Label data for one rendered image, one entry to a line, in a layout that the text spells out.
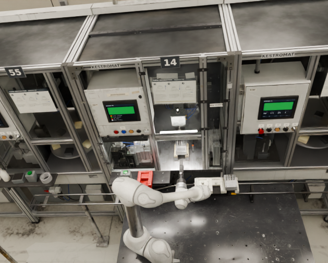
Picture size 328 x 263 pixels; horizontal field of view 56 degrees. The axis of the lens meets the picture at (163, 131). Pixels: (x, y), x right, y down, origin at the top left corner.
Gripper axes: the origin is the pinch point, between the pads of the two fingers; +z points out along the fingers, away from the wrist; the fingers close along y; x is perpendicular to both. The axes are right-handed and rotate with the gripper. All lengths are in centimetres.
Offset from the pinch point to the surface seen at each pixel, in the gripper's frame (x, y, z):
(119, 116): 42, 59, -1
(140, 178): 35.5, -4.5, -9.8
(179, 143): 1.8, 4.5, 21.3
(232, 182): -41.7, -8.1, -13.0
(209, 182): -23.0, -12.8, -9.0
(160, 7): 11, 104, 81
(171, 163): 10.2, -9.8, 11.0
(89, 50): 59, 100, 25
